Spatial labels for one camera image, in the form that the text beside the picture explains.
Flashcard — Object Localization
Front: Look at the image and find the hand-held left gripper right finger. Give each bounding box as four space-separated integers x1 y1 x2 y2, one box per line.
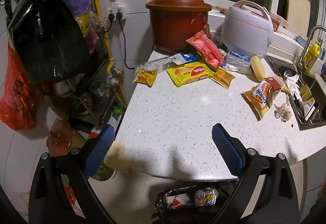
212 123 300 224

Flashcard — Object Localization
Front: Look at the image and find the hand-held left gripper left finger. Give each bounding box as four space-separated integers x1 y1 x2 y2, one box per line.
29 124 116 224

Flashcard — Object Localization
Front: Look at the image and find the trash bin with black liner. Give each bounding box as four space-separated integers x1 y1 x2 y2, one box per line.
153 182 237 224

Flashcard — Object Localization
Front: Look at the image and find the red snack bag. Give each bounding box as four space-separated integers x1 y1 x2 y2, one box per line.
186 31 226 72

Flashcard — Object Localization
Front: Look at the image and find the beige corner guard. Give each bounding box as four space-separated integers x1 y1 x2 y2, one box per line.
104 141 133 173

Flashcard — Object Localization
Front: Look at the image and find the brown glass lid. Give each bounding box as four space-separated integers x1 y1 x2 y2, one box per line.
47 122 73 156

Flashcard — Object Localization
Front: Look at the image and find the orange snack bag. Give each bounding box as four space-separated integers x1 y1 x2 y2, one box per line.
243 80 275 121

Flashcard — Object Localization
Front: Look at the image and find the garlic bulb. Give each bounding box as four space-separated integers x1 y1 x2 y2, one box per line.
274 103 292 122

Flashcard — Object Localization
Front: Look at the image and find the small orange snack packet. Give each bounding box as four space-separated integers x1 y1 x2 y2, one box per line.
134 67 158 86
211 67 235 89

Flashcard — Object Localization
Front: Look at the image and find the small brown packet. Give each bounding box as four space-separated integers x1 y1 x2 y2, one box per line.
265 76 287 92

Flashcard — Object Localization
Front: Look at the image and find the yellow biscuit packet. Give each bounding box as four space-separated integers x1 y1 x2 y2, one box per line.
166 62 215 86

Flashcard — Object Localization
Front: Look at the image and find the clear plastic box blue label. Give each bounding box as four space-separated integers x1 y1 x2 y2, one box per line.
225 49 252 74

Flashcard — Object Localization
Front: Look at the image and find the crumpled white tissue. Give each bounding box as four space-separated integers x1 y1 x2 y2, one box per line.
285 74 303 97

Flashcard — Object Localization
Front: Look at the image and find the red plastic bag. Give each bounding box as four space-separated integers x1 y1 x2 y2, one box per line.
0 41 39 131

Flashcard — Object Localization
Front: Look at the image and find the clear packet with blue label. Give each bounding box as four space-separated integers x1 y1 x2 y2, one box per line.
136 51 202 70

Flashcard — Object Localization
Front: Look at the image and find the steel sink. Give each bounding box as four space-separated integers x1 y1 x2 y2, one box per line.
267 53 326 131

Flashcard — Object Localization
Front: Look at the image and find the black plastic bag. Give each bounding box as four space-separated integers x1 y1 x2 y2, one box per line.
13 0 92 84

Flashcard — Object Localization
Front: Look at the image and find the white pink rice cooker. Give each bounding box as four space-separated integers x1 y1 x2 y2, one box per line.
220 0 275 56

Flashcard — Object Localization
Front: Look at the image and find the yellow bottle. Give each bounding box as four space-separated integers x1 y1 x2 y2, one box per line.
303 43 322 73

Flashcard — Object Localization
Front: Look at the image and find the clear plastic bag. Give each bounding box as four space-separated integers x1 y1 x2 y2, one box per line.
90 11 105 34

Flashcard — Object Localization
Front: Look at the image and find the red clay slow cooker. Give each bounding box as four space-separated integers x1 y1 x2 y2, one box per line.
146 0 213 55

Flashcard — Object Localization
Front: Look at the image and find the metal faucet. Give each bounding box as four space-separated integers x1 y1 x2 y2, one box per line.
301 25 326 69

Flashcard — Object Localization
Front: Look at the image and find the white plug adapter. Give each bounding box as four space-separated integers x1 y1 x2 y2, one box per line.
106 2 127 21

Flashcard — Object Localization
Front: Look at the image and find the beige cutting board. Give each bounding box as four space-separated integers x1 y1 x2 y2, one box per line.
287 0 312 40

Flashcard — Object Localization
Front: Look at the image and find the black power cable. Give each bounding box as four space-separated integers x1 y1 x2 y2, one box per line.
118 19 136 70

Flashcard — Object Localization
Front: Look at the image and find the yellow broom handle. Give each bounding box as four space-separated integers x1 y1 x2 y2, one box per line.
90 0 128 107

